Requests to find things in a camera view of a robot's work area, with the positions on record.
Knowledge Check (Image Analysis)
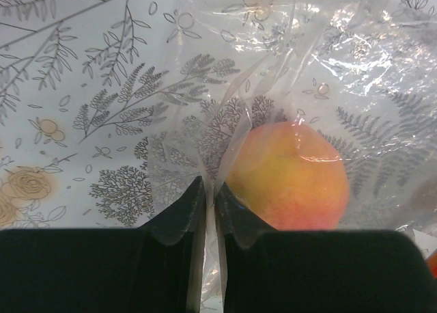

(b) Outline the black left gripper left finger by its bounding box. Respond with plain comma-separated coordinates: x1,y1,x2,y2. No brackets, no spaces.
1,178,206,312

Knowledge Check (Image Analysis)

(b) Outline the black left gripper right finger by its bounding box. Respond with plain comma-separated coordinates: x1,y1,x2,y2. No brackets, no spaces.
215,186,436,312

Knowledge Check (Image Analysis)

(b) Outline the fake red peach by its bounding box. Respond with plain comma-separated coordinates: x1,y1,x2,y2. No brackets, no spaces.
226,122,350,230

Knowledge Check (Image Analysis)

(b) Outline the clear zip top bag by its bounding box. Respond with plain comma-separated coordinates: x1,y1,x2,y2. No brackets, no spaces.
149,0,436,312

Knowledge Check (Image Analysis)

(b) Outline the floral tablecloth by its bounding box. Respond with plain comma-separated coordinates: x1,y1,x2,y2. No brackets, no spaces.
1,0,177,228

